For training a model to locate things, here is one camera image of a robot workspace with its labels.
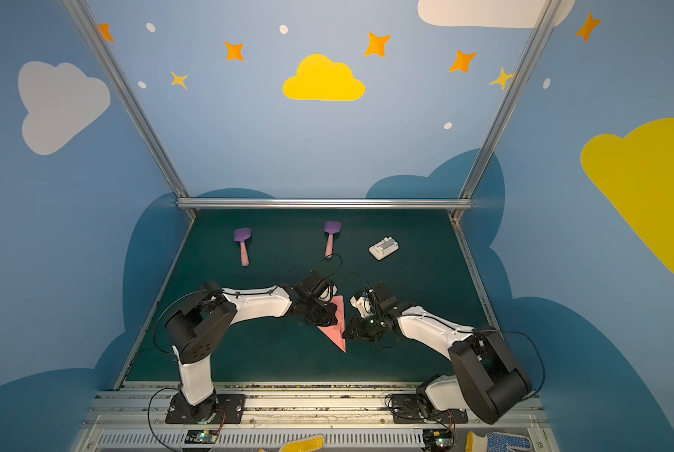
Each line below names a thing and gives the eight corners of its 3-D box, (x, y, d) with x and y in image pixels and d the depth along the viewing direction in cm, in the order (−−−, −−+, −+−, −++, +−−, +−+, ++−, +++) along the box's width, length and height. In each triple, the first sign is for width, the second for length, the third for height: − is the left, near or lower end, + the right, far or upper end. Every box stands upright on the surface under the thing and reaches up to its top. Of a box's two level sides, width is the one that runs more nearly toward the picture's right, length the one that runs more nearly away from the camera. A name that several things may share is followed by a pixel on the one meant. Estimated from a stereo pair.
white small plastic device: (378, 261, 109) (379, 257, 107) (368, 250, 112) (368, 247, 110) (399, 247, 113) (400, 244, 111) (389, 238, 116) (389, 234, 115)
